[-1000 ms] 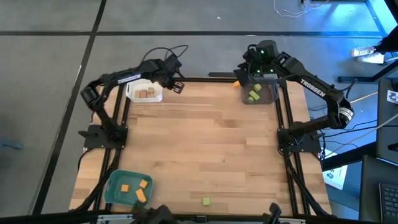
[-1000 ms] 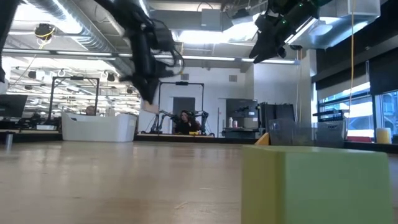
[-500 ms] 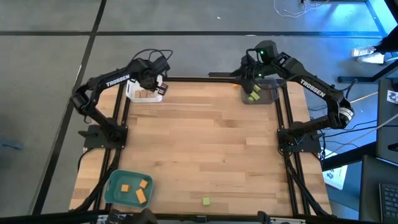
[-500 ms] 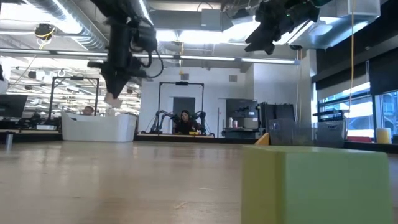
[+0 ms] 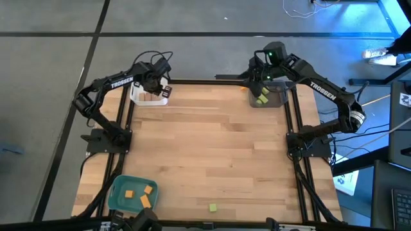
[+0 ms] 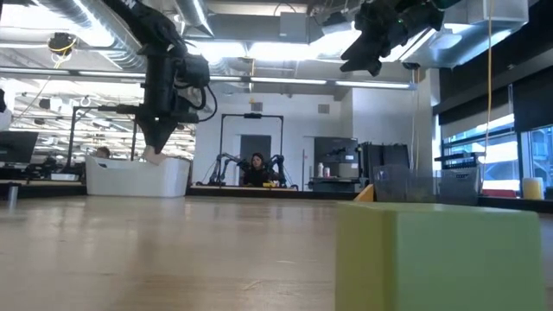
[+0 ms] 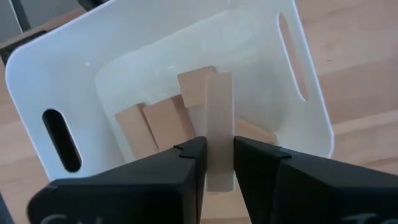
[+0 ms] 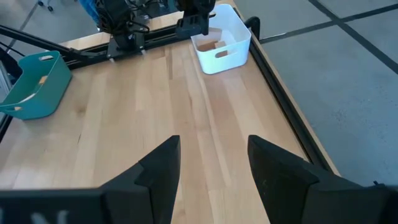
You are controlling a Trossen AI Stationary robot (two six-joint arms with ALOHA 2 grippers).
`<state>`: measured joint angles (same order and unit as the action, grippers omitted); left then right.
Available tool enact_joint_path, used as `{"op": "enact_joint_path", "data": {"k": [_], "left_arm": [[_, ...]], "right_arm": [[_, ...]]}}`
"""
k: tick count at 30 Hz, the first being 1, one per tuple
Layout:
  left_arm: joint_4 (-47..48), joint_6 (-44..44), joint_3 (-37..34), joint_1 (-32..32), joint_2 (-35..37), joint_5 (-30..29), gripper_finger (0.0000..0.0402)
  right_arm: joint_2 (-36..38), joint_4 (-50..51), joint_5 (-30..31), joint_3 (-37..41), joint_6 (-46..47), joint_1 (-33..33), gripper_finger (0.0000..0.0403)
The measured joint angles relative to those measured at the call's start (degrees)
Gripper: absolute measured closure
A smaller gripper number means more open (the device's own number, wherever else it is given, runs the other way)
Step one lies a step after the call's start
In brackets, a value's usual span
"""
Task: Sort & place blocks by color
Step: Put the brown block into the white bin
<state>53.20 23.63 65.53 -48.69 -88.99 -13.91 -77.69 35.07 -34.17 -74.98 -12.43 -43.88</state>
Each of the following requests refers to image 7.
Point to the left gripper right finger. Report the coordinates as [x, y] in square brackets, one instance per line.
[311, 193]

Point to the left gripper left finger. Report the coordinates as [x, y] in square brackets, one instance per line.
[124, 193]

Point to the light wooden cube block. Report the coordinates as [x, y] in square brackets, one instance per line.
[192, 87]

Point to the white plastic bin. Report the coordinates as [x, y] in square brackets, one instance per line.
[62, 62]

